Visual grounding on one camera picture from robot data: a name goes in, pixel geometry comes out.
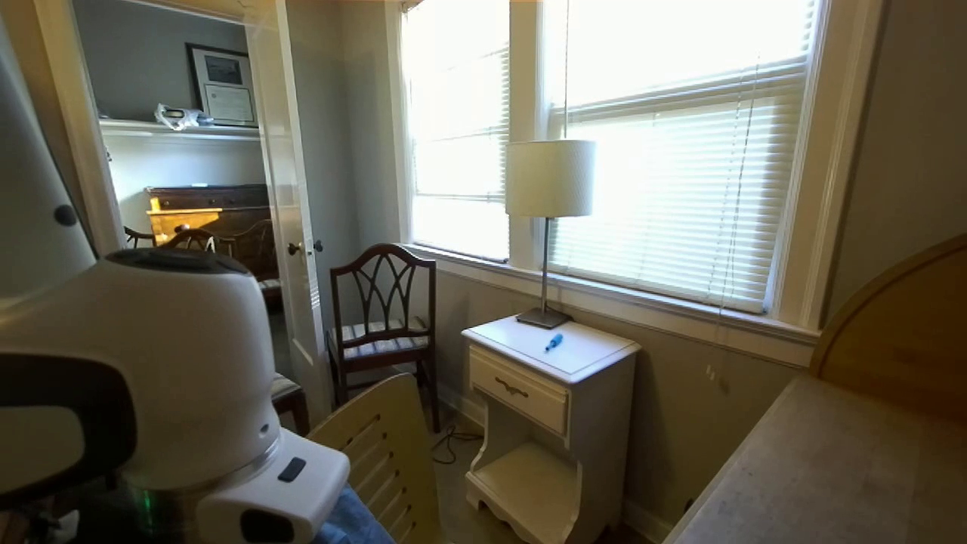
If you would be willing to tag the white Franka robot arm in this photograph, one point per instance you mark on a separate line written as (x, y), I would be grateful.
(169, 350)

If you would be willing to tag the small blue object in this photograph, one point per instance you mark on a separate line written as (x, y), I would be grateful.
(554, 341)

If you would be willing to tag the white shade table lamp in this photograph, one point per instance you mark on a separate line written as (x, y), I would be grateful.
(549, 179)

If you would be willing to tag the dark wooden chair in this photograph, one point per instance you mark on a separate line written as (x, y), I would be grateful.
(382, 347)

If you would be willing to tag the narrow window with blinds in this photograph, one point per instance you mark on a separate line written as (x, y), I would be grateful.
(456, 129)

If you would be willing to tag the white nightstand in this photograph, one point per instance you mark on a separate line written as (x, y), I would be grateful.
(593, 443)

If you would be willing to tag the light wooden slatted chair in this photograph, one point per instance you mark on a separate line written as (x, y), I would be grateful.
(389, 453)

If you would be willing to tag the window with white blinds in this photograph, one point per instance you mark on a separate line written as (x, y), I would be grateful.
(683, 181)

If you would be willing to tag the white door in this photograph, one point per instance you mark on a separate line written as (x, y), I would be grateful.
(290, 152)

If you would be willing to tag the dark wooden stool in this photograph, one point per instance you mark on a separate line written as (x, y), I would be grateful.
(289, 392)

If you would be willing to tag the dark wooden cabinet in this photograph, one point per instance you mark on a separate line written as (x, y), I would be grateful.
(243, 215)

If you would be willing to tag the blue cloth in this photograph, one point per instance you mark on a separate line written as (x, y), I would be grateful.
(352, 517)

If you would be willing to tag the small framed picture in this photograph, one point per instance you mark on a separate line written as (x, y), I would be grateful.
(224, 85)

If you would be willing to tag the white object on shelf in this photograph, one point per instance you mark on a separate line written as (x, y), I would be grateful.
(177, 118)

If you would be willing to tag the wooden roll-top desk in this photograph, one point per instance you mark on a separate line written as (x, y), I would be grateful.
(834, 471)

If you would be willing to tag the white wall shelf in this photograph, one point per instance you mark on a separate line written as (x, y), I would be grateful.
(201, 126)

